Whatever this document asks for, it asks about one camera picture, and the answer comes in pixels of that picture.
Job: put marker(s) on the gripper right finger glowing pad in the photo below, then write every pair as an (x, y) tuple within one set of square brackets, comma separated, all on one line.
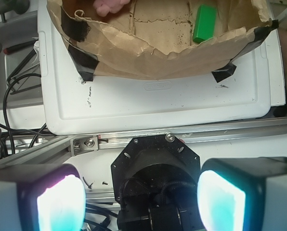
[(243, 194)]

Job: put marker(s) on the green rectangular block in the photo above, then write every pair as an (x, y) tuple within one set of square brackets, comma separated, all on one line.
[(204, 24)]

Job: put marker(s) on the black tape strip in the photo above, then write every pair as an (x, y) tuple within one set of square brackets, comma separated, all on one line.
[(224, 72), (76, 30), (85, 63), (261, 33)]

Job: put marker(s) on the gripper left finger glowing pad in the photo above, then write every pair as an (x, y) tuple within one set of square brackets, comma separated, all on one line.
[(41, 197)]

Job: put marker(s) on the brown paper bag tray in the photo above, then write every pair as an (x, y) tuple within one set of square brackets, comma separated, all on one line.
[(153, 39)]

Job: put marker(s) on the metal corner bracket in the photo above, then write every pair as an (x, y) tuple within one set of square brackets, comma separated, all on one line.
[(83, 144)]

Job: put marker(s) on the black octagonal mount plate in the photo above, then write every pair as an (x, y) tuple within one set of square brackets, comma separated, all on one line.
[(155, 182)]

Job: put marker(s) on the pink plush bunny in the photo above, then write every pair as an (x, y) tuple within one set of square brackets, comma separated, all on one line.
[(104, 7)]

